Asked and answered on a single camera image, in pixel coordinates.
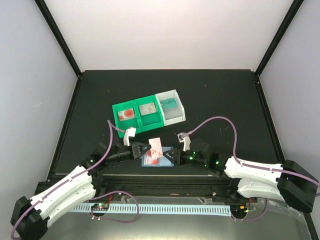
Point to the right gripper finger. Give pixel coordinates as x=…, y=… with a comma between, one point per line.
x=166, y=161
x=169, y=152

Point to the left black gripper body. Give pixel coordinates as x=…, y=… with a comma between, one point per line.
x=134, y=145

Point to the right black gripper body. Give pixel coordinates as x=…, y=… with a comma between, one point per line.
x=180, y=160

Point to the white floral VIP card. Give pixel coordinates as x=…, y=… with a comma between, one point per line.
x=156, y=148

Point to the blue card holder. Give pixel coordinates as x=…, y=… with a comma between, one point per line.
x=159, y=165

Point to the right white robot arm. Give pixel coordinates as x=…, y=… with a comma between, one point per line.
x=287, y=182

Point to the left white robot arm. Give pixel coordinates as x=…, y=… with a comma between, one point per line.
x=32, y=217

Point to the teal VIP card stack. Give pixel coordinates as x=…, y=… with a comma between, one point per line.
x=169, y=103

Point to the left green bin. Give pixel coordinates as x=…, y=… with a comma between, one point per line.
x=123, y=125

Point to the green bin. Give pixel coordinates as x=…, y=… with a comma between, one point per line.
x=151, y=121
x=123, y=125

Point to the middle green bin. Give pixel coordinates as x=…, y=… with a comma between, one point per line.
x=151, y=121

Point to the white translucent bin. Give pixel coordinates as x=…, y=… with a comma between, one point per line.
x=175, y=115

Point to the left controller board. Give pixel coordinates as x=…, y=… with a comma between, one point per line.
x=100, y=207

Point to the controller board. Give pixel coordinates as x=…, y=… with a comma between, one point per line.
x=242, y=208
x=100, y=207

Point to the right controller board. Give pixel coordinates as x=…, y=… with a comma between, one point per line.
x=242, y=208

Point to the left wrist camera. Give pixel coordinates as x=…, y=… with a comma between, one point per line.
x=129, y=133

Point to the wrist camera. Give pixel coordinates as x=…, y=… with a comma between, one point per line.
x=129, y=133
x=185, y=140

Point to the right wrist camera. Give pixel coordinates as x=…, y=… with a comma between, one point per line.
x=185, y=140

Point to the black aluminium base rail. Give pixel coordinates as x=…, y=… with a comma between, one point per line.
x=203, y=186

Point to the light blue slotted cable duct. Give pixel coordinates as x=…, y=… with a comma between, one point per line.
x=157, y=209

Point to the left black frame post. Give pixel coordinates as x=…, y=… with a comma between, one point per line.
x=48, y=17

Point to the black frame post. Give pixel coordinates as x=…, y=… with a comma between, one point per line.
x=282, y=29
x=48, y=17

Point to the right black frame post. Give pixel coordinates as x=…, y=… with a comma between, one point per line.
x=282, y=29

